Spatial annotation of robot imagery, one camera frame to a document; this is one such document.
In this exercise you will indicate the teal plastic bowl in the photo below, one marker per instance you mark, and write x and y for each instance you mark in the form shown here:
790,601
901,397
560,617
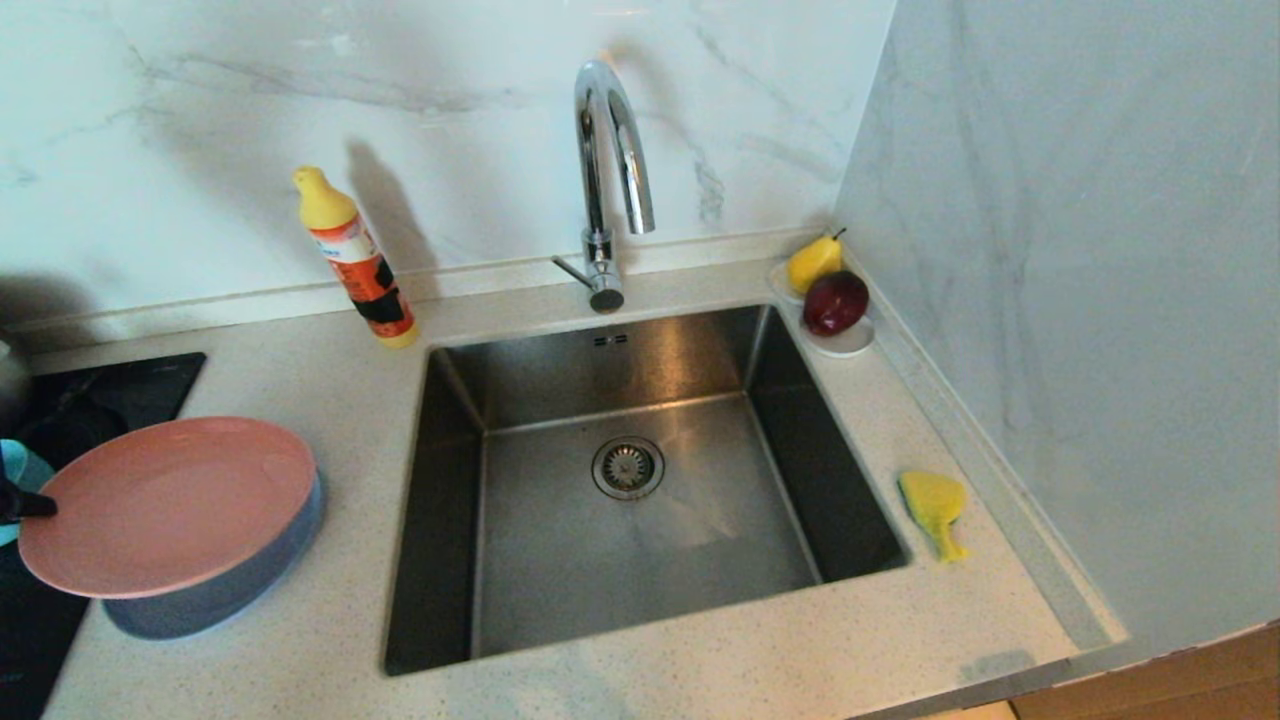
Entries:
25,468

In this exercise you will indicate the stainless steel sink basin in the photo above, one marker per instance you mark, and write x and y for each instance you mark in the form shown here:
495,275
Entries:
560,560

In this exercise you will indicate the yellow fish-shaped sponge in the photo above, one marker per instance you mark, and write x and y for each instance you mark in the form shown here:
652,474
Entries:
932,500

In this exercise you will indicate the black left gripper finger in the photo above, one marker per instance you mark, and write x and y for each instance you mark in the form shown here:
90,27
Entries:
25,505

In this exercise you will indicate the chrome gooseneck faucet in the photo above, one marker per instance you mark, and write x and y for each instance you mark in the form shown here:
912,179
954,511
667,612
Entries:
598,250

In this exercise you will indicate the small white dish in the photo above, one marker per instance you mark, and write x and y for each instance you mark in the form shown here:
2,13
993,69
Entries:
850,345

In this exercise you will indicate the round metal drain strainer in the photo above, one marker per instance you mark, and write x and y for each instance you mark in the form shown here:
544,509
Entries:
628,468

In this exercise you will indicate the blue plastic plate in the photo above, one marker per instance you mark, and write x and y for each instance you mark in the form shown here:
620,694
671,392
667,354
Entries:
230,600

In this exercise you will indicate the yellow pear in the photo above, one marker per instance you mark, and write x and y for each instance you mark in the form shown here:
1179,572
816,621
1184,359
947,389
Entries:
814,264

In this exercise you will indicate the wooden cabinet panel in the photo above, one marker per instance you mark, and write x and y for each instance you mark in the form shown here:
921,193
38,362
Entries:
1180,688

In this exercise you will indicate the dark red apple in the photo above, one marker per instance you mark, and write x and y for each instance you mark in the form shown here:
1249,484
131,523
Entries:
835,303

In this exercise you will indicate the orange detergent bottle yellow cap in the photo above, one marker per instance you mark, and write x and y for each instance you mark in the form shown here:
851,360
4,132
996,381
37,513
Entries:
365,270

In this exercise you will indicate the pink plastic plate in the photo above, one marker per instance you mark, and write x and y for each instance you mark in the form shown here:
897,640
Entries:
170,510

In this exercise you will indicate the black glass cooktop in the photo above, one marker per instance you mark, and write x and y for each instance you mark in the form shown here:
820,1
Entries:
120,395

